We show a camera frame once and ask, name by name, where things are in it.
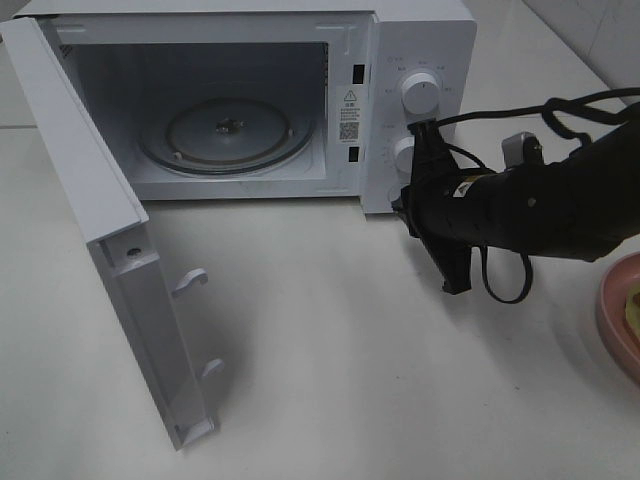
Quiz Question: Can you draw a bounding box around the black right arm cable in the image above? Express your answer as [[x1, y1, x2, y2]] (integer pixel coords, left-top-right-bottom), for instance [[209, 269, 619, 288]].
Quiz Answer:
[[432, 87, 640, 304]]

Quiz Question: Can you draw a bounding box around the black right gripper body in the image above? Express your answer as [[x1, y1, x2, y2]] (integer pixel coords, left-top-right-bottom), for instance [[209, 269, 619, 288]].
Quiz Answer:
[[391, 164, 500, 249]]

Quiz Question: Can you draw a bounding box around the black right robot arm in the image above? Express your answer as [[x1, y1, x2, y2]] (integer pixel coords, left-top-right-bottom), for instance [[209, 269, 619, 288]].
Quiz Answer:
[[392, 120, 639, 302]]

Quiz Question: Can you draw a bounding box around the white upper power knob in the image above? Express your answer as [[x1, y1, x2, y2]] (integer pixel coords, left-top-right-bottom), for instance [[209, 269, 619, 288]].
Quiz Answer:
[[401, 70, 441, 115]]

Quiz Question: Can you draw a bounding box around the toy sandwich with lettuce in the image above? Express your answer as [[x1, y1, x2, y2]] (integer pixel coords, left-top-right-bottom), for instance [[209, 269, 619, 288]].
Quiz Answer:
[[625, 285, 640, 338]]

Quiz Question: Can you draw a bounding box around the white warning label sticker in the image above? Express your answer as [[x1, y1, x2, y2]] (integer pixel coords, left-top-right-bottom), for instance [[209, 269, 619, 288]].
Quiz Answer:
[[335, 85, 364, 144]]

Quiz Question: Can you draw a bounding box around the white microwave door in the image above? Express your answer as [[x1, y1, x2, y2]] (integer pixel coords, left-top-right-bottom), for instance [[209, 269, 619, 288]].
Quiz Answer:
[[1, 17, 222, 450]]

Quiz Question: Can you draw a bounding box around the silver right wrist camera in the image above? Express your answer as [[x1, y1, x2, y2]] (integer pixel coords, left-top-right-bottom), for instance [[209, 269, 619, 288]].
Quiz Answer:
[[501, 131, 544, 169]]

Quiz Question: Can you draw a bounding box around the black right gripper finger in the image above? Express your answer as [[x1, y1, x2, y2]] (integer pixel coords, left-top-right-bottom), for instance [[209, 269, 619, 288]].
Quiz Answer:
[[408, 119, 459, 173], [419, 232, 472, 294]]

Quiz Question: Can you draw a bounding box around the white microwave oven body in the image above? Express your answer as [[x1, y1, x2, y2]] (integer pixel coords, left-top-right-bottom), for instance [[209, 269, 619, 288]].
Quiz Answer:
[[11, 1, 477, 214]]

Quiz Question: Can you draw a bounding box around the white lower timer knob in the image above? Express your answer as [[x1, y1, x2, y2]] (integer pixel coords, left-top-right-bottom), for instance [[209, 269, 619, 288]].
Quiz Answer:
[[393, 136, 414, 174]]

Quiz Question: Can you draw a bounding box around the glass microwave turntable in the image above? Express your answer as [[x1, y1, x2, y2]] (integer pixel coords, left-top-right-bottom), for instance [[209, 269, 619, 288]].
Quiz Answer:
[[139, 97, 316, 176]]

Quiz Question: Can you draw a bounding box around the pink round plate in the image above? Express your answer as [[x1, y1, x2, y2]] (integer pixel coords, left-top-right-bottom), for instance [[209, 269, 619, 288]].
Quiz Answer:
[[595, 252, 639, 385]]

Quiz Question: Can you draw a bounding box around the round door release button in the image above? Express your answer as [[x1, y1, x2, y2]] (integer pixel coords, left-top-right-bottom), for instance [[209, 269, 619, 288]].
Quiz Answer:
[[388, 184, 404, 210]]

